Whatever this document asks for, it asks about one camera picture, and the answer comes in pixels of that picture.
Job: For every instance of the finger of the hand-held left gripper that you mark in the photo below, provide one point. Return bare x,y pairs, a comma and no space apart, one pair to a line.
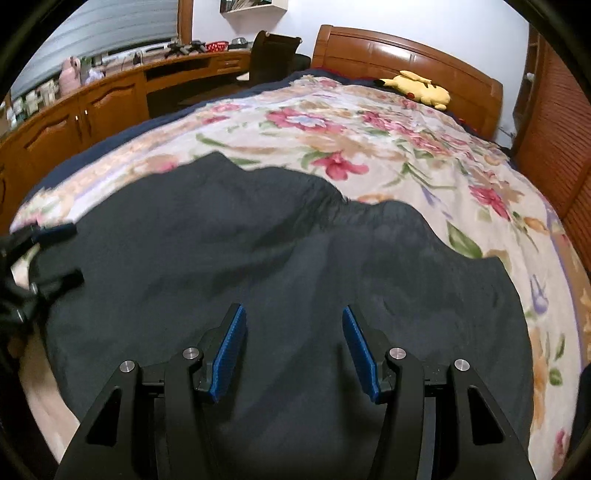
55,230
64,279

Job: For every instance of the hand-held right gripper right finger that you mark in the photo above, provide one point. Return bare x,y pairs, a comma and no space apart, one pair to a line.
360,355

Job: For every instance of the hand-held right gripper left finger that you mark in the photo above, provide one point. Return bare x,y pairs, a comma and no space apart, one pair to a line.
228,355

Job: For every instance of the black jacket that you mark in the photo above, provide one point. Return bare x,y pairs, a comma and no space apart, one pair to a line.
231,230

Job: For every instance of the wooden desk with cabinets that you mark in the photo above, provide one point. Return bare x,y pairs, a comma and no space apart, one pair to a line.
111,101

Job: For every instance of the pink bottle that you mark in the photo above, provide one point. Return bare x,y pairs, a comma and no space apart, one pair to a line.
70,76

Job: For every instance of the grey window blind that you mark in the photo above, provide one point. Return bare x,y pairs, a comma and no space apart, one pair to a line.
92,37

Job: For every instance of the floral blanket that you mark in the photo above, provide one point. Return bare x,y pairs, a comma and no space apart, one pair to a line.
369,129

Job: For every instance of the red basket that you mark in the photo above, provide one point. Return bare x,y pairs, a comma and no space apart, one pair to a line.
217,46

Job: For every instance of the metal bowl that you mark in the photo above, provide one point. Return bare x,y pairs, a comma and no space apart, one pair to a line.
240,42

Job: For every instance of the yellow plush toy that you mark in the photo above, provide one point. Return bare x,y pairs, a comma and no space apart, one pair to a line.
420,87

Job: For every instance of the dark chair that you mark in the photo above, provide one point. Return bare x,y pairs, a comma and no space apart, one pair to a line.
272,60

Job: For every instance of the wooden louvered wardrobe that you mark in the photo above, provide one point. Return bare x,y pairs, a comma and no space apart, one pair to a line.
554,138

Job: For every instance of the wooden bed headboard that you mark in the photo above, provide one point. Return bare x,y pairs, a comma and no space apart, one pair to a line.
369,50

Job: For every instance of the white wall shelf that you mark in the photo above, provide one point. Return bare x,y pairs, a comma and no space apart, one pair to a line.
249,8

